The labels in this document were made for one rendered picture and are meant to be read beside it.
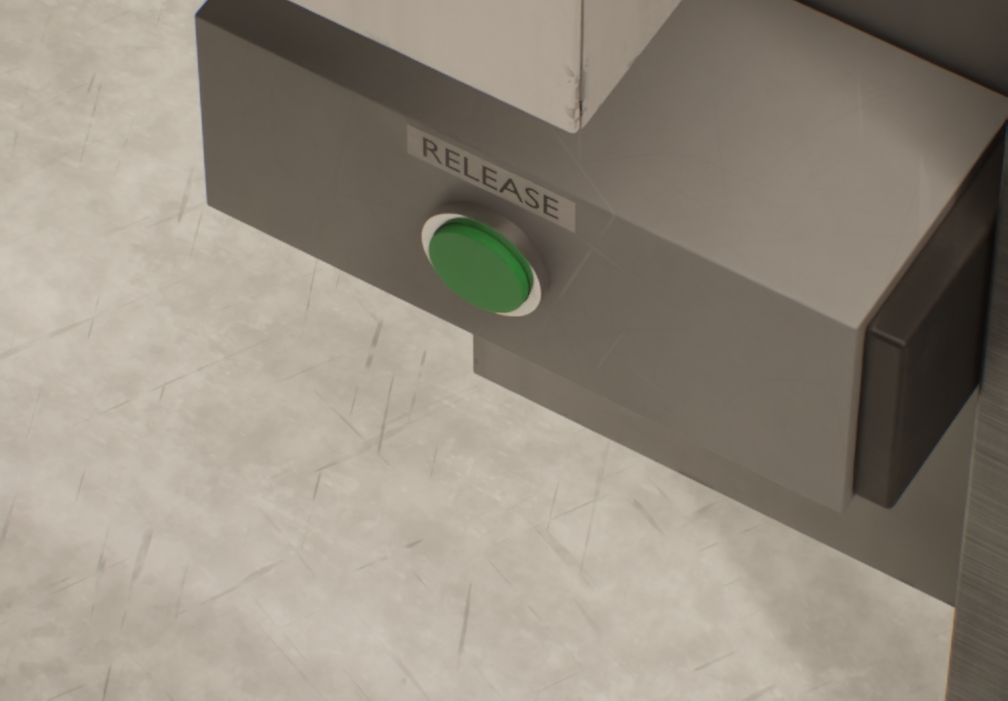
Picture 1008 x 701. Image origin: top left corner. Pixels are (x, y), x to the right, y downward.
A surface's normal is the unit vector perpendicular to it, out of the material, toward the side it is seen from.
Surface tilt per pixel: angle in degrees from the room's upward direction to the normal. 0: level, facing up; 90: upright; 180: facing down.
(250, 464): 0
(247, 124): 90
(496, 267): 90
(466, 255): 90
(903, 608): 0
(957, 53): 90
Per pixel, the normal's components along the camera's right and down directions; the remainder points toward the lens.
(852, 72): 0.00, -0.60
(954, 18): -0.52, 0.68
